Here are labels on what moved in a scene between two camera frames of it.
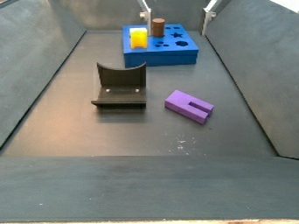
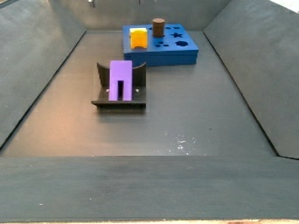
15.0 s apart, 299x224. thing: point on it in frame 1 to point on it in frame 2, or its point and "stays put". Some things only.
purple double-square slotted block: x=188 y=106 to x=120 y=72
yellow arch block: x=137 y=37 stays put
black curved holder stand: x=121 y=88 stays put
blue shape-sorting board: x=172 y=49 stays put
